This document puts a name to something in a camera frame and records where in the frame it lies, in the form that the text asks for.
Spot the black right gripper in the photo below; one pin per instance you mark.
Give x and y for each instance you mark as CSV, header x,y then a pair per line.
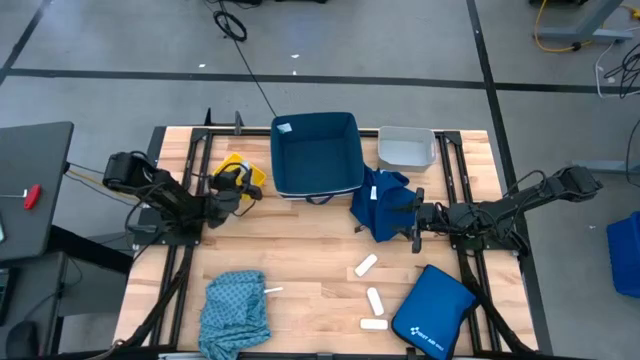
x,y
432,217

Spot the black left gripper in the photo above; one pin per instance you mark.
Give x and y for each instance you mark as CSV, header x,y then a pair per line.
x,y
230,182

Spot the dark blue scrub garment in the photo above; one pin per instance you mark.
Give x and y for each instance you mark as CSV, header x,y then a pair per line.
x,y
385,210

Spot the white gauze roll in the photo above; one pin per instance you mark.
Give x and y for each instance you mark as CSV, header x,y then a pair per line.
x,y
365,265
375,301

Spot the blue first aid pouch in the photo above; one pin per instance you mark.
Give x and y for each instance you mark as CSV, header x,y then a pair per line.
x,y
432,315

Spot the thin white stick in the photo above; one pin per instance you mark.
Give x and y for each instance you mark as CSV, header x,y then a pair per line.
x,y
273,289

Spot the white bar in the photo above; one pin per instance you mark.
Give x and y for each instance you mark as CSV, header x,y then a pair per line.
x,y
374,324

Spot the teal patterned cloth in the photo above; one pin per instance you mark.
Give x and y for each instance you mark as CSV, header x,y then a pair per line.
x,y
232,315

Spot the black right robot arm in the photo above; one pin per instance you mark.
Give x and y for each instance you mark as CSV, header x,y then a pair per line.
x,y
500,212

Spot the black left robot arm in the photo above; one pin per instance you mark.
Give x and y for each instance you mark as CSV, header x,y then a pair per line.
x,y
160,192

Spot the yellow plastic mesh basket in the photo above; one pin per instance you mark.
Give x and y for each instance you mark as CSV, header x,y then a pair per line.
x,y
259,175

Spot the grey plastic bin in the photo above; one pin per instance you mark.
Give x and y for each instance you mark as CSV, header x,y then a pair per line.
x,y
406,150

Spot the navy white striped fabric bin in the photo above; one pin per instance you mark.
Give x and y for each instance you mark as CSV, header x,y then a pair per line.
x,y
317,155

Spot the garment paper hang tag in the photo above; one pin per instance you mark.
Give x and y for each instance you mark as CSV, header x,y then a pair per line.
x,y
358,229

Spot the grey desk foot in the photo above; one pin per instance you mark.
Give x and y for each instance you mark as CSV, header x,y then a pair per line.
x,y
600,166

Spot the blue plastic crate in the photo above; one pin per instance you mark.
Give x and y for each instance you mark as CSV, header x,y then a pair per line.
x,y
625,255

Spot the black side desk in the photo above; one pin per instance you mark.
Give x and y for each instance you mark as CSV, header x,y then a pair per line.
x,y
30,190

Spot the black computer mouse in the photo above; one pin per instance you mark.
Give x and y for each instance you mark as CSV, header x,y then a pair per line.
x,y
22,340

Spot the grey desk leg frame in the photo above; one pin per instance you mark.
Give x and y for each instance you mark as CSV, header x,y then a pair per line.
x,y
585,34

